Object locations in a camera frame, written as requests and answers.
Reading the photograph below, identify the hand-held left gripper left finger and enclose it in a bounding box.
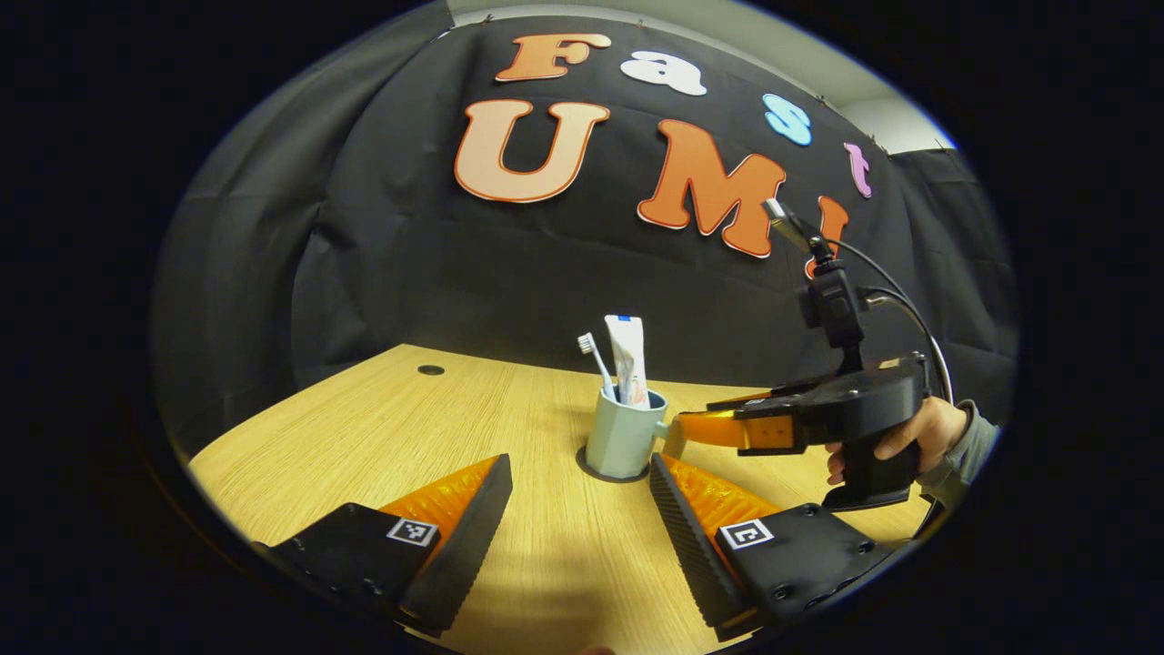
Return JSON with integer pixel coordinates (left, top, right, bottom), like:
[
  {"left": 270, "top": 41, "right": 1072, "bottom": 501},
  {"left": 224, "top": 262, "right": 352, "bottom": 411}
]
[{"left": 255, "top": 453, "right": 513, "bottom": 638}]

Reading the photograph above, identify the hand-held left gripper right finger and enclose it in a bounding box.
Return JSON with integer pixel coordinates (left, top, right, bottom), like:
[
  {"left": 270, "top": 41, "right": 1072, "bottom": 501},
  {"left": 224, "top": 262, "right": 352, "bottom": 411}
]
[{"left": 648, "top": 452, "right": 910, "bottom": 642}]

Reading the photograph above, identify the light blue cup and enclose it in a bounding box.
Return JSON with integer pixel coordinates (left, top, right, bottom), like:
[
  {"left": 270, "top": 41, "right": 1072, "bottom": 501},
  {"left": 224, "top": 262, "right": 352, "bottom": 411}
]
[{"left": 585, "top": 387, "right": 687, "bottom": 481}]

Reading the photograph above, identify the white toothpaste tube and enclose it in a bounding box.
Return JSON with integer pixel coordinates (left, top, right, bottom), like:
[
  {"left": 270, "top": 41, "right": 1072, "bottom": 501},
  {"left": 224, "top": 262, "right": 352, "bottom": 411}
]
[{"left": 605, "top": 315, "right": 648, "bottom": 408}]

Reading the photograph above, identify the brown round coaster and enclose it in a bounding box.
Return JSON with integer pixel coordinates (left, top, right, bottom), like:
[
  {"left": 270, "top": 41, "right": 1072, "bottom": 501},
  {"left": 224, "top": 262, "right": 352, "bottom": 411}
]
[{"left": 576, "top": 444, "right": 651, "bottom": 484}]

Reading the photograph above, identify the white toothbrush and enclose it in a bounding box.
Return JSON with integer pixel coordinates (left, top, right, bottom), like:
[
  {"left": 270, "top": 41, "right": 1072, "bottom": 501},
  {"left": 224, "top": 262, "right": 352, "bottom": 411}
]
[{"left": 577, "top": 332, "right": 619, "bottom": 403}]

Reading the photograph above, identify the wooden desktop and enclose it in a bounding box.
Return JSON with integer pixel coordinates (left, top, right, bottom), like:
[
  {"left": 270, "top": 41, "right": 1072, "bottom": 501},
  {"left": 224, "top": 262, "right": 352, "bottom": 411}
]
[{"left": 186, "top": 343, "right": 933, "bottom": 655}]

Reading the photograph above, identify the black backdrop cloth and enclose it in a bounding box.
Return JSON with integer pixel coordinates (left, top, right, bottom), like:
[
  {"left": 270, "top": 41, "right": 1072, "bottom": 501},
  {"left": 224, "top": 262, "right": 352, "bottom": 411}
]
[{"left": 150, "top": 9, "right": 1019, "bottom": 456}]

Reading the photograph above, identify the row of small backdrop clips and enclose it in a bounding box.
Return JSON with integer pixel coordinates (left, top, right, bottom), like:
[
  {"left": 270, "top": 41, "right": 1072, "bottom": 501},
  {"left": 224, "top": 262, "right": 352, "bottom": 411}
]
[{"left": 436, "top": 13, "right": 942, "bottom": 151}]

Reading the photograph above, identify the black cable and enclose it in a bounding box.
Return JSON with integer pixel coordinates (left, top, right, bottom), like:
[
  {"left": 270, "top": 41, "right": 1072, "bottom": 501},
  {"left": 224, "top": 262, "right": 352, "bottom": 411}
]
[
  {"left": 826, "top": 237, "right": 956, "bottom": 406},
  {"left": 862, "top": 287, "right": 942, "bottom": 367}
]

